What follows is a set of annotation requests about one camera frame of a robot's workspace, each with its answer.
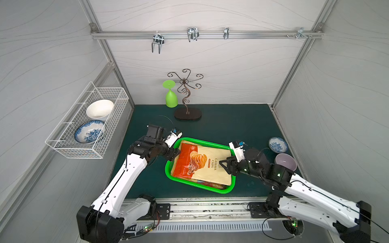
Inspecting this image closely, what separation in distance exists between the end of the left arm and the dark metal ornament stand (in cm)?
32

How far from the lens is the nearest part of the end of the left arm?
1.92 feet

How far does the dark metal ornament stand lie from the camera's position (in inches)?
35.2
